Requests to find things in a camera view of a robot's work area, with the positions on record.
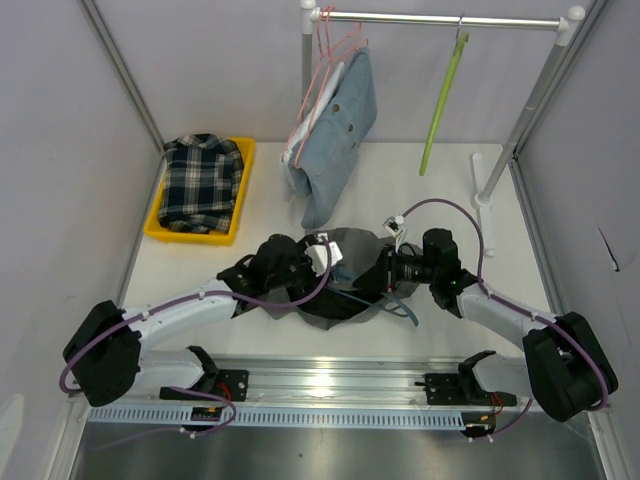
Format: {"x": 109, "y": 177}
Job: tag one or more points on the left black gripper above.
{"x": 312, "y": 281}

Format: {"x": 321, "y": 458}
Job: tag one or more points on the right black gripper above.
{"x": 383, "y": 275}

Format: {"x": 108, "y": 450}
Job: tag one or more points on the grey garment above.
{"x": 350, "y": 250}

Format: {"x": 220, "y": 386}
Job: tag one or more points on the white skirt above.
{"x": 300, "y": 134}

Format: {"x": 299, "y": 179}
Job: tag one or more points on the light blue denim skirt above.
{"x": 321, "y": 168}

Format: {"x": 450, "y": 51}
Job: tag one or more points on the pink wire hanger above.
{"x": 317, "y": 60}
{"x": 330, "y": 53}

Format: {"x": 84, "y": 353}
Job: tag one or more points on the blue plastic hanger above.
{"x": 359, "y": 306}

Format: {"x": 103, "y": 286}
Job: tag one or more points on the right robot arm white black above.
{"x": 563, "y": 367}

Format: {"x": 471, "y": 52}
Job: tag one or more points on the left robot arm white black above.
{"x": 114, "y": 351}

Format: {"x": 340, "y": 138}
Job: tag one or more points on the green plastic hanger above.
{"x": 461, "y": 40}

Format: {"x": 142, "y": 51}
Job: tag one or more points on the plaid garment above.
{"x": 201, "y": 184}

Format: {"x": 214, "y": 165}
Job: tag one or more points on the yellow plastic tray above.
{"x": 153, "y": 229}

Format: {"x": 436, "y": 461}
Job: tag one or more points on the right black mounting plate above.
{"x": 455, "y": 389}

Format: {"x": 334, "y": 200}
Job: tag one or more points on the black mounting plate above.
{"x": 230, "y": 384}
{"x": 455, "y": 389}

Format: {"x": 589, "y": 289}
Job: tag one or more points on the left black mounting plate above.
{"x": 230, "y": 384}

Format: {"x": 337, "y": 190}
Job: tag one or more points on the metal clothes rack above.
{"x": 565, "y": 29}

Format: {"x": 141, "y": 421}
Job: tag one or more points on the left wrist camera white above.
{"x": 323, "y": 252}

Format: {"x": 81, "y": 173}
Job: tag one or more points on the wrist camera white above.
{"x": 323, "y": 252}
{"x": 395, "y": 226}

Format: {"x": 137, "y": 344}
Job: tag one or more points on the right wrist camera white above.
{"x": 395, "y": 226}

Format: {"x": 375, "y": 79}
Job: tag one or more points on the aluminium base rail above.
{"x": 325, "y": 385}

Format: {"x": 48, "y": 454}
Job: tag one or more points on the white slotted cable duct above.
{"x": 284, "y": 417}

